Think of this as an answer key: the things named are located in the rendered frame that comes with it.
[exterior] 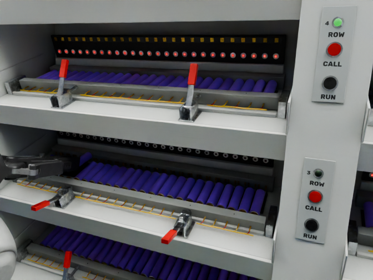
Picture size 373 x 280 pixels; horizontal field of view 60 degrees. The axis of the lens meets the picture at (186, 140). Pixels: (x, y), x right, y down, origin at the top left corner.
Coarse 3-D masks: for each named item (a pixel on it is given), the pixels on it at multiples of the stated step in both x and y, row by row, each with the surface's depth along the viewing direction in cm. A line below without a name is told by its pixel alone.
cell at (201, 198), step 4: (208, 184) 65; (212, 184) 66; (204, 188) 64; (208, 188) 64; (212, 188) 65; (204, 192) 63; (208, 192) 64; (200, 196) 62; (204, 196) 62; (208, 196) 63; (196, 200) 62; (200, 200) 61; (204, 200) 62
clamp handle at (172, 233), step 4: (180, 220) 56; (180, 224) 56; (184, 224) 57; (176, 228) 54; (180, 228) 55; (168, 232) 52; (172, 232) 52; (176, 232) 53; (164, 236) 51; (168, 236) 51; (172, 236) 51; (164, 240) 50; (168, 240) 50
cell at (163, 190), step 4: (172, 176) 69; (176, 176) 69; (168, 180) 68; (172, 180) 68; (176, 180) 69; (164, 184) 67; (168, 184) 66; (172, 184) 67; (164, 188) 65; (168, 188) 66; (160, 192) 64; (164, 192) 65; (168, 192) 66; (164, 196) 64
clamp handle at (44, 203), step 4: (60, 192) 65; (60, 196) 66; (48, 200) 64; (52, 200) 64; (56, 200) 64; (36, 204) 61; (40, 204) 61; (44, 204) 61; (48, 204) 62; (32, 208) 60; (36, 208) 60; (40, 208) 61
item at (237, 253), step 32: (192, 160) 71; (0, 192) 72; (32, 192) 71; (64, 224) 67; (96, 224) 63; (128, 224) 60; (160, 224) 60; (192, 256) 57; (224, 256) 54; (256, 256) 52
